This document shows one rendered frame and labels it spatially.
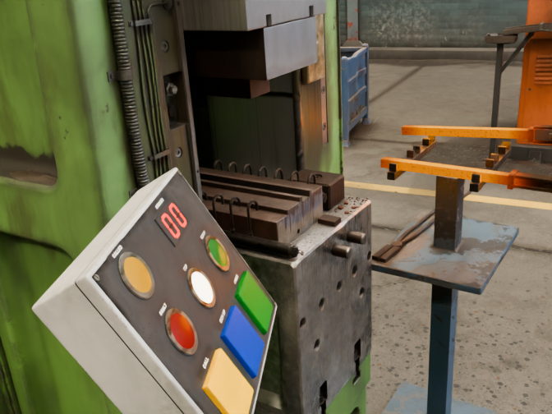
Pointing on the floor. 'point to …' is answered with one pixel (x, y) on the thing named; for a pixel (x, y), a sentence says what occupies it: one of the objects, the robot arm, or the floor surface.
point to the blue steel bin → (354, 88)
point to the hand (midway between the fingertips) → (549, 134)
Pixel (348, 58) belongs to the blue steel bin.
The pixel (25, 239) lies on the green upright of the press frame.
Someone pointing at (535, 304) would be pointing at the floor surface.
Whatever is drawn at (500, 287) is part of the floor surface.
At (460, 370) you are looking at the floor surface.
